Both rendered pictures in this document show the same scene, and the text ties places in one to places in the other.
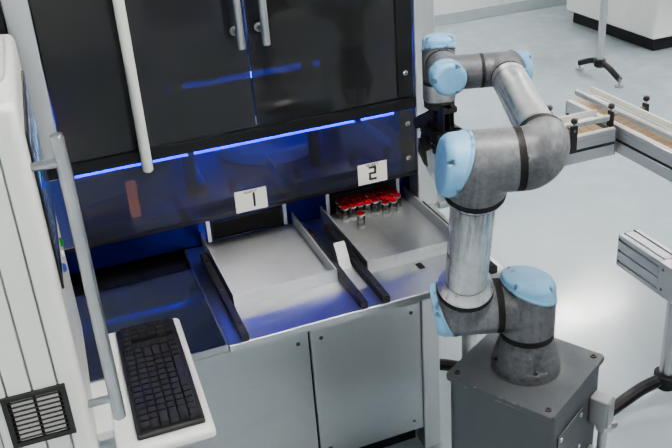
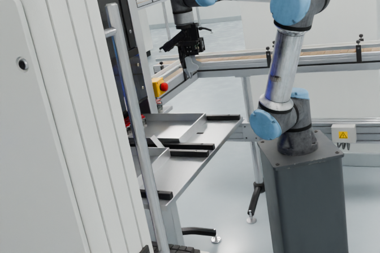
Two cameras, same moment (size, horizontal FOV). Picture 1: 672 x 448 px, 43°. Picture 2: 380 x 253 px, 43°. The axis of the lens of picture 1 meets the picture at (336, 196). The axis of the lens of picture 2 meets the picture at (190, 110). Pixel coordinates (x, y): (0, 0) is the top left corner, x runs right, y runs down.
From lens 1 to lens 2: 1.25 m
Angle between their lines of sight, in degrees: 41
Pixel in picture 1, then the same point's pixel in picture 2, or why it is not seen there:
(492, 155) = not seen: outside the picture
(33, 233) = (116, 96)
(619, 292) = not seen: hidden behind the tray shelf
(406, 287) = (211, 141)
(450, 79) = not seen: outside the picture
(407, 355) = (168, 223)
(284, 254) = not seen: hidden behind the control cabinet
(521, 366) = (308, 141)
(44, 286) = (126, 149)
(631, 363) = (230, 195)
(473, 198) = (308, 18)
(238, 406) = not seen: outside the picture
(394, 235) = (162, 131)
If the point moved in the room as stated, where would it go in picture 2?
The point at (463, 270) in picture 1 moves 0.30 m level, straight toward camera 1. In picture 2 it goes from (289, 81) to (373, 94)
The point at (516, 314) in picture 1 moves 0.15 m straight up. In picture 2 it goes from (301, 108) to (297, 67)
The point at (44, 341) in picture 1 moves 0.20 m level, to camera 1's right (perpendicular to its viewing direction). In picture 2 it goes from (132, 206) to (201, 164)
